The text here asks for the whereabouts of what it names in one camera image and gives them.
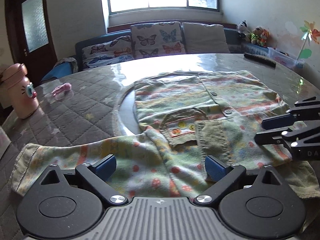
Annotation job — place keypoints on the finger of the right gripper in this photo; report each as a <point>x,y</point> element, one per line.
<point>305,137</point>
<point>305,110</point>

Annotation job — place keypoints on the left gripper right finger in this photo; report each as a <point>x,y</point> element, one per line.
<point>226,178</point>

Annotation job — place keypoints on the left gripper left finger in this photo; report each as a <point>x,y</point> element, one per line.
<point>93,177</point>

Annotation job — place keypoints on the floral green children's cardigan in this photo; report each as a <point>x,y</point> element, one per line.
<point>182,122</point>

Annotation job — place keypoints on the black remote control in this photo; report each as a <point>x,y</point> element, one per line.
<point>259,59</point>

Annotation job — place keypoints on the clear plastic storage box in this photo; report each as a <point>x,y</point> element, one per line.
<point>284,59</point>

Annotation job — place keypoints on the colourful paper pinwheel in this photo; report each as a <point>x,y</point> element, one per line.
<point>310,34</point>

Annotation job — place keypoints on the orange plush toy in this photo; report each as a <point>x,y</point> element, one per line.
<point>263,38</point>

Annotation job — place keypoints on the brown plush bear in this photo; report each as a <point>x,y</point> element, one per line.
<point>255,35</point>

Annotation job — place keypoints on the small pink toy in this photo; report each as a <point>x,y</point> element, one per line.
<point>66,87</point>

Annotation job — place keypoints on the blue sofa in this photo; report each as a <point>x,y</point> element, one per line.
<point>235,43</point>

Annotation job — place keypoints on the black white plush cow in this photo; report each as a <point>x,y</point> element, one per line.
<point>243,31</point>

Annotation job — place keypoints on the pink cartoon water bottle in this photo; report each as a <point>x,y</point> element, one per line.
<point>20,89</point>

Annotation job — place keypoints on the blue folded cloth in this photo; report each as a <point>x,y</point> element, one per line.
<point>63,67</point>

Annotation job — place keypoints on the butterfly cushion lying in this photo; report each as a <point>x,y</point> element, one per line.
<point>112,52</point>

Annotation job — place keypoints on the plain beige cushion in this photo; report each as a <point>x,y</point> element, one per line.
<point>204,38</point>

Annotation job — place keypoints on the butterfly cushion upright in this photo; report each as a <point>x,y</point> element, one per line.
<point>157,39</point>

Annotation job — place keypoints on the dark wooden door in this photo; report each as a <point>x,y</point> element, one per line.
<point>29,37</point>

